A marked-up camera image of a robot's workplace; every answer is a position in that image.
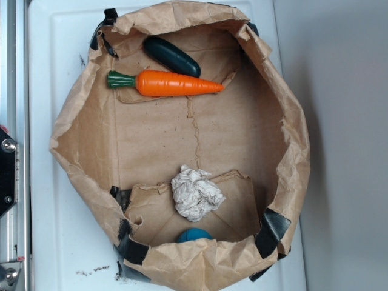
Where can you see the orange plastic toy carrot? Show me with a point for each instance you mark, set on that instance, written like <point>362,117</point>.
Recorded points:
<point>154,83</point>

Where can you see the crumpled white paper ball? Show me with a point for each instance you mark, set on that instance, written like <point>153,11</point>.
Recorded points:
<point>194,194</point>

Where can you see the brown paper bag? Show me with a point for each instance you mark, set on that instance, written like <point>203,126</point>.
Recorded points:
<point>121,149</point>

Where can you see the dark green toy cucumber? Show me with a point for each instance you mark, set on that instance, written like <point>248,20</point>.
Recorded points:
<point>171,56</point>

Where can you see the blue rubber ball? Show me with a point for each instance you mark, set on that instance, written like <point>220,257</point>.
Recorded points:
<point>193,234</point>

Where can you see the black metal bracket plate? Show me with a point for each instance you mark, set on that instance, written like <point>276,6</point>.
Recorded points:
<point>8,171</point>

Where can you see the aluminium frame rail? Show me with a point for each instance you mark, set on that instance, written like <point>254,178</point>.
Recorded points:
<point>16,250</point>

